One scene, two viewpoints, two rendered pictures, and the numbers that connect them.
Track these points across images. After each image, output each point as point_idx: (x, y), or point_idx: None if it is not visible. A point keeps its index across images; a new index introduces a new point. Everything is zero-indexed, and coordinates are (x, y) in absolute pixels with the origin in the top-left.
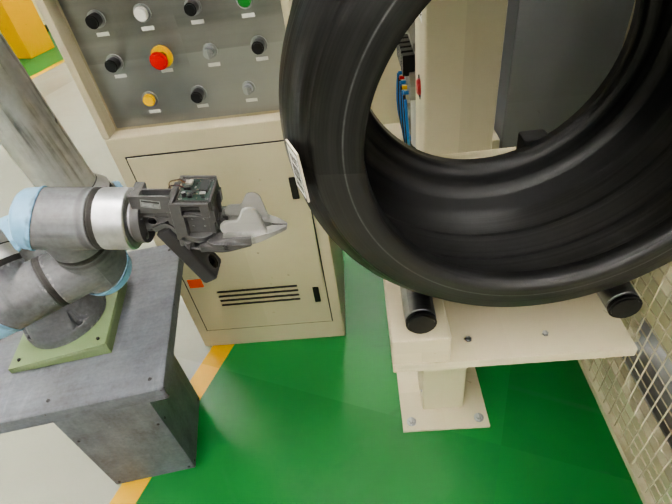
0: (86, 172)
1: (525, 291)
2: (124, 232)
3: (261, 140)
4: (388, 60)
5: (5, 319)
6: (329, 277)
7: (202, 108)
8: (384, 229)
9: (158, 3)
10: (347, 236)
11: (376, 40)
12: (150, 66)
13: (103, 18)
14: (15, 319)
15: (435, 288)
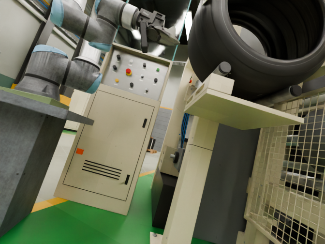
0: (98, 59)
1: (265, 59)
2: (135, 9)
3: (143, 102)
4: None
5: (66, 7)
6: (137, 172)
7: (129, 89)
8: (227, 13)
9: (136, 61)
10: (214, 14)
11: None
12: (124, 73)
13: (120, 58)
14: (68, 11)
15: (236, 46)
